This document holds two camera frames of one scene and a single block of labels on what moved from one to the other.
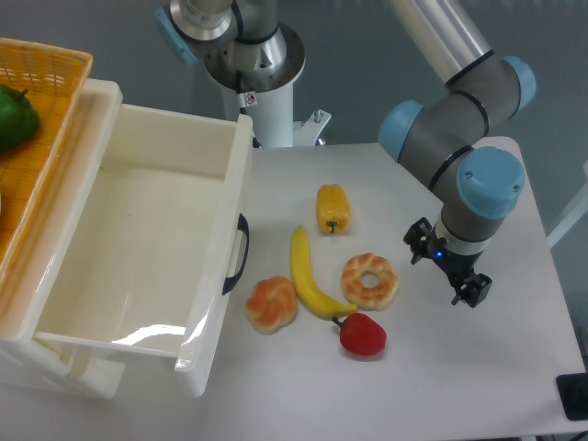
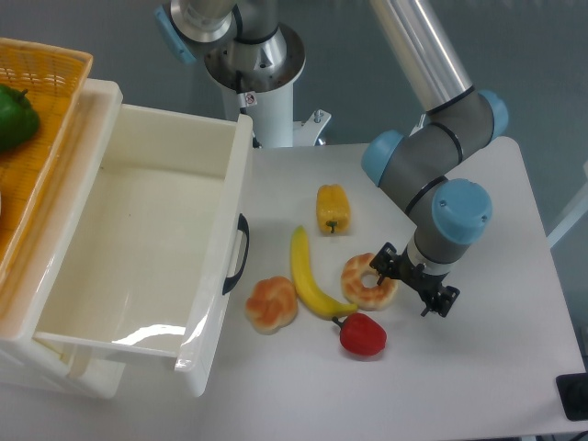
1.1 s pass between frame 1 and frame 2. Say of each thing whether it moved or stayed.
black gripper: moved
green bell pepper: stayed
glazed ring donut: stayed
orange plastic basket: stayed
